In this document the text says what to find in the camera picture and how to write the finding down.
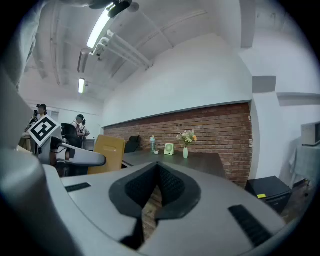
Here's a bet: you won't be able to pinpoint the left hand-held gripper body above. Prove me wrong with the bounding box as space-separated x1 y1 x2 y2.
26 115 64 166

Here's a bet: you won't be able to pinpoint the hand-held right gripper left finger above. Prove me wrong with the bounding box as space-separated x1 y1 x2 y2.
42 161 160 256

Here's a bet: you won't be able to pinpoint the white ceiling pipes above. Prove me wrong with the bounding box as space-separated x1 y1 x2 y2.
91 29 154 71

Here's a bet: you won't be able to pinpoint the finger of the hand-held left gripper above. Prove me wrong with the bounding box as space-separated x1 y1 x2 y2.
61 142 107 168

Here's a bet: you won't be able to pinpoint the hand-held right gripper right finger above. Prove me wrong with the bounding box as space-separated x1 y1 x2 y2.
139 161 288 256

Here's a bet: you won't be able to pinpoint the person's grey shirt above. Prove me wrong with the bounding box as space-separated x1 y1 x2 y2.
14 0 51 87

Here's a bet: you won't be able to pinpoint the black cabinet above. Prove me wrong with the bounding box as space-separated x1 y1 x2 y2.
244 175 293 215

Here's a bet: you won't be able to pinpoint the long ceiling light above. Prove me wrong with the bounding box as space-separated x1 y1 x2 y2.
86 4 115 50

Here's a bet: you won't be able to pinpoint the person's left forearm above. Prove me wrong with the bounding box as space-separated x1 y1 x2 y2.
16 144 39 157

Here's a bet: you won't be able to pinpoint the bunch of artificial flowers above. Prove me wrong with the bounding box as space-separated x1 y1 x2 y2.
176 129 198 149

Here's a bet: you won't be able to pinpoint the white box appliance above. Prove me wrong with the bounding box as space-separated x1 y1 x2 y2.
301 121 320 147

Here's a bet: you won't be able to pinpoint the black head-worn camera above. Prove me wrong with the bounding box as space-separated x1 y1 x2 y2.
88 0 140 18

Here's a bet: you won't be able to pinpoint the black office chair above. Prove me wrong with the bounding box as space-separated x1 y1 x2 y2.
61 123 82 150

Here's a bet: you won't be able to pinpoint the grey tablecloth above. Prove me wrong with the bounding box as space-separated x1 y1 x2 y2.
289 143 320 187

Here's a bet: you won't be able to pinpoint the person's left hand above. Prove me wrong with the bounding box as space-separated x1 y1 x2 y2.
49 147 76 167

